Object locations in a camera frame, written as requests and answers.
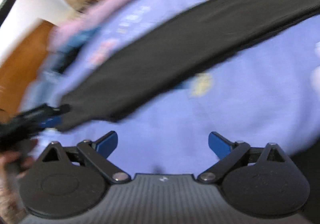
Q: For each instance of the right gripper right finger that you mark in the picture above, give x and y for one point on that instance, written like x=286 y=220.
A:
x=256 y=181

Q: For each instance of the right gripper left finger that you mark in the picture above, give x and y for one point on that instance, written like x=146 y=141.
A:
x=67 y=181

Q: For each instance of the dark brown knit pants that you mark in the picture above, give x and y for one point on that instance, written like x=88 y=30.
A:
x=189 y=43

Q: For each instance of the person's left hand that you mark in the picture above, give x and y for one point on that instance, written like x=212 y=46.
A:
x=18 y=162

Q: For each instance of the wooden headboard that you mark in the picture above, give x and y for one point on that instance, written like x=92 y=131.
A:
x=20 y=68

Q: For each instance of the blue folded garment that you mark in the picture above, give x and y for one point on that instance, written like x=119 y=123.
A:
x=67 y=54

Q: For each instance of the purple floral bed sheet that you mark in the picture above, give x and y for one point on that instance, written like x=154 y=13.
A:
x=267 y=93

